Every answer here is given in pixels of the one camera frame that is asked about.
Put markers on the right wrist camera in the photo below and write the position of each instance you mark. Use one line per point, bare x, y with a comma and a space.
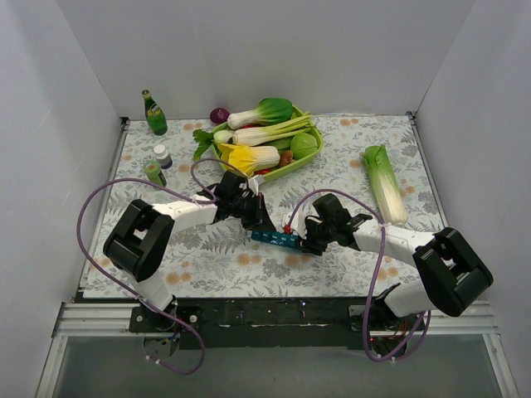
292, 224

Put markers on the purple onion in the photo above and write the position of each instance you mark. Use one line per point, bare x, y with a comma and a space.
219, 115

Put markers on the bok choy top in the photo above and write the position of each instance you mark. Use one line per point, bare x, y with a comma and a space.
268, 112

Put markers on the green pill bottle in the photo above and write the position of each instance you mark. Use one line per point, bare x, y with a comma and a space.
154, 173

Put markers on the green glass bottle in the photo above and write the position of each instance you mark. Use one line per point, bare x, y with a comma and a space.
154, 115

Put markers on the brown mushroom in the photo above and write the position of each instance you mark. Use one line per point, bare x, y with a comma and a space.
286, 158

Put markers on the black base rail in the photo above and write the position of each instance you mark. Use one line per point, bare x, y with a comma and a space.
224, 322

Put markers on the white pill bottle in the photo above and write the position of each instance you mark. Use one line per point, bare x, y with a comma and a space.
162, 156

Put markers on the round green cabbage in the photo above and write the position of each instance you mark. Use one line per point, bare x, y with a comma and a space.
302, 145

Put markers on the celery stalk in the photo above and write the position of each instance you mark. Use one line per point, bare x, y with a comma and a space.
251, 136

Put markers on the teal weekly pill organizer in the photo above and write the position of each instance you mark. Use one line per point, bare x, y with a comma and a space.
277, 238

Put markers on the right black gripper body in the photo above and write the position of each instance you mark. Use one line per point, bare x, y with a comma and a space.
312, 236

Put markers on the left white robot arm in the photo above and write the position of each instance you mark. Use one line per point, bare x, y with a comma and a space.
138, 242

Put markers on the floral table mat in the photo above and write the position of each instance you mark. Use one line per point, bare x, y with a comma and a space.
221, 261

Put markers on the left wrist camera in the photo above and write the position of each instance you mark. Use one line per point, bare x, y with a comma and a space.
254, 183

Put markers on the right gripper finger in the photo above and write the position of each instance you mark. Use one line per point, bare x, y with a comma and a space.
306, 233
311, 249

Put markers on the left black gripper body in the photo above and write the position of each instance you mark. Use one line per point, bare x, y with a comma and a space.
255, 211

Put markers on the yellow cabbage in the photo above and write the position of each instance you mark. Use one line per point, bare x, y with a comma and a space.
249, 159

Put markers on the napa cabbage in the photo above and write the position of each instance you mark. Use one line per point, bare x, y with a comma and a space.
383, 182

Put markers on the green plastic basket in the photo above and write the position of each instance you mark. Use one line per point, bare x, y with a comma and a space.
281, 145

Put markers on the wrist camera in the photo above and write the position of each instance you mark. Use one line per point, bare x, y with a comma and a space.
254, 183
292, 224

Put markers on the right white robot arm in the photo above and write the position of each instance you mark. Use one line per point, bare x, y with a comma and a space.
452, 275

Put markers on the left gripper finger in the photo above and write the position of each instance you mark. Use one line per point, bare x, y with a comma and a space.
250, 220
265, 223

